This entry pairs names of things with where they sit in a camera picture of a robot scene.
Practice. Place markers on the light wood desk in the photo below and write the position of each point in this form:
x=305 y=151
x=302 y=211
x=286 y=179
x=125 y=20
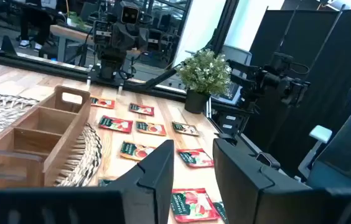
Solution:
x=69 y=32

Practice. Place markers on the black partition screen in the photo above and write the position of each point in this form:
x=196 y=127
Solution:
x=318 y=62

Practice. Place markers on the red strawberry tea packet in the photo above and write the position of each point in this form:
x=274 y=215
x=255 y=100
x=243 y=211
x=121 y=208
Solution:
x=115 y=124
x=195 y=157
x=191 y=204
x=141 y=109

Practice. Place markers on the black background robot arm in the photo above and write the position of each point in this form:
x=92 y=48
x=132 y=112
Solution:
x=272 y=79

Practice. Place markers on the black two-lens table camera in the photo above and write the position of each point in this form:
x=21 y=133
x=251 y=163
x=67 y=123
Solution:
x=267 y=159

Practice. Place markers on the grey monitor screen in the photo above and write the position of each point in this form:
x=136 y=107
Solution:
x=239 y=56

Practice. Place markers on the person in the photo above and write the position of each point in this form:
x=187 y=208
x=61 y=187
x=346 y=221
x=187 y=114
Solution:
x=35 y=25

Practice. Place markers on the wooden three-compartment tea box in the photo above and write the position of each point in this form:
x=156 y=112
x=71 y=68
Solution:
x=66 y=133

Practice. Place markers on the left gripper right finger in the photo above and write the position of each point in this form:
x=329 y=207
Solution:
x=250 y=193

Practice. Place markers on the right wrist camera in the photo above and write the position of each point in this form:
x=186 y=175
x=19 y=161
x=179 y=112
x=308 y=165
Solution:
x=129 y=14

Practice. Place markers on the small dark triangular bracket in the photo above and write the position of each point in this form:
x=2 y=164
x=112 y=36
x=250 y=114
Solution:
x=8 y=46

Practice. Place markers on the dark office chair white armrest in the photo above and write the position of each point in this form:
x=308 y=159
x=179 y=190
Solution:
x=349 y=146

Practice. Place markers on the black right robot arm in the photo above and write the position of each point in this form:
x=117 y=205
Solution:
x=111 y=67

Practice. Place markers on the black control box white labels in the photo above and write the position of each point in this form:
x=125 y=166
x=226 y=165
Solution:
x=230 y=122

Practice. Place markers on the green plant in black pot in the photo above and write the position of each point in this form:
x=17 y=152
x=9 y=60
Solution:
x=205 y=71

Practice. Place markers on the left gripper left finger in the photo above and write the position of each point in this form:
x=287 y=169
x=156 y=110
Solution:
x=150 y=193

